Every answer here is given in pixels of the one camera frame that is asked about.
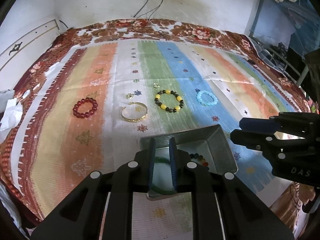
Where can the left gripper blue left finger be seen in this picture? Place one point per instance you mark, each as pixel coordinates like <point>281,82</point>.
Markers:
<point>100,207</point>

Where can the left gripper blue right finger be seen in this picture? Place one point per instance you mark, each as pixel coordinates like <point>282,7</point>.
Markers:
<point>223,207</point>

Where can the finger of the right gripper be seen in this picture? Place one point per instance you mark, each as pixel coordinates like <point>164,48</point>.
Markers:
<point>258,125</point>
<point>253,141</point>

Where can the green jade bangle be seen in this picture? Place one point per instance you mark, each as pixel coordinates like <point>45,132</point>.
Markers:
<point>162,178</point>

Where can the gold bangle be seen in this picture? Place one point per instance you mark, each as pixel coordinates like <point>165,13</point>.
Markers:
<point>134,112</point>

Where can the small gold earring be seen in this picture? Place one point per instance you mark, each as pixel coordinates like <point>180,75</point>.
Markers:
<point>156,85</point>
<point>129,96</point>

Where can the person right hand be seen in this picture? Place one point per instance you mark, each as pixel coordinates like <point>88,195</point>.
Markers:
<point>308,197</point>

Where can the silver metal tin box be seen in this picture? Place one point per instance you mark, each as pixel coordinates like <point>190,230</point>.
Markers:
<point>205,145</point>

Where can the small black object on mat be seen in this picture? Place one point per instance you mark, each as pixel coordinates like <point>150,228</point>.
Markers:
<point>251,61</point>

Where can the striped colourful mat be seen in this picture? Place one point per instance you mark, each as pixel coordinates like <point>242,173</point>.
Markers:
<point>73,125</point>

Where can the white crumpled tissue paper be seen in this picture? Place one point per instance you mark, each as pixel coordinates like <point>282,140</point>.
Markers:
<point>12,114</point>

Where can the small white round lid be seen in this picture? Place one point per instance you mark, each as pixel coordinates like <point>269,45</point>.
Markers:
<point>26,93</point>

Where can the grey crumpled garment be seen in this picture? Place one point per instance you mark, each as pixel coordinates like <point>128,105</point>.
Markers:
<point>6,95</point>

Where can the white bed headboard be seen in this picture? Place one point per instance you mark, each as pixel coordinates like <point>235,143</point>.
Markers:
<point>20,55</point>

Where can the blue metal bunk frame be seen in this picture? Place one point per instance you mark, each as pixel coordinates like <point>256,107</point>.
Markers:
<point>294,24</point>

